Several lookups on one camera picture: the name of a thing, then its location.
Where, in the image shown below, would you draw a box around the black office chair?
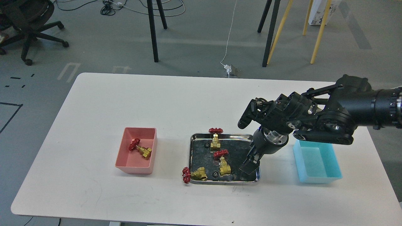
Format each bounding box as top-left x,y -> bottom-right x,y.
1,0 -> 69,66

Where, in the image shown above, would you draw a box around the brass valve top red handle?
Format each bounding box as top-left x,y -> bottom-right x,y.
209,128 -> 223,150

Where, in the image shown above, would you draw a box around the white cardboard box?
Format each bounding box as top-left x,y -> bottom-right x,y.
308,0 -> 342,25

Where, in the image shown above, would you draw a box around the light blue plastic box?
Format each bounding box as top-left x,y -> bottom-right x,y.
293,140 -> 343,184

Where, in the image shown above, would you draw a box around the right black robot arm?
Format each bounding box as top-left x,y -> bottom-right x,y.
237,74 -> 401,175

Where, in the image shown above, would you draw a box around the floor cables bundle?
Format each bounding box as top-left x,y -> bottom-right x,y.
52,0 -> 186,17

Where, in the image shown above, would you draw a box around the pink plastic box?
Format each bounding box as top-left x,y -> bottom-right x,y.
115,127 -> 157,174

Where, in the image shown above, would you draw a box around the brass valve bottom red handle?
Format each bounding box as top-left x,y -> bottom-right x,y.
182,167 -> 207,184

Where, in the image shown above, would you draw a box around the metal tray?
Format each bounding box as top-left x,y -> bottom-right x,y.
188,133 -> 261,186

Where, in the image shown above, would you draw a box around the black stand legs left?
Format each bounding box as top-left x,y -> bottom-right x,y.
146,0 -> 167,62

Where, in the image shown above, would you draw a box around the yellow wooden legs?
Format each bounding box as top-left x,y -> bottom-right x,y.
266,0 -> 332,64

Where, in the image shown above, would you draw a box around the black stand legs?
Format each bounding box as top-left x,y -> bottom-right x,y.
257,0 -> 280,67
146,0 -> 167,62

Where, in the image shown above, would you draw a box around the black stand legs right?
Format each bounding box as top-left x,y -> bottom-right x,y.
257,0 -> 280,67

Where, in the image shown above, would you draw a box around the brass valve red handle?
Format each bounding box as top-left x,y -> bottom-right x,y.
182,167 -> 207,184
209,128 -> 223,150
213,149 -> 231,176
128,138 -> 152,160

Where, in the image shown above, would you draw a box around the white cable with floor plug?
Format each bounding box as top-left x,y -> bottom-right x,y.
220,0 -> 242,78

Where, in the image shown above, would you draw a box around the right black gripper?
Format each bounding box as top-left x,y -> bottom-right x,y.
239,127 -> 289,181

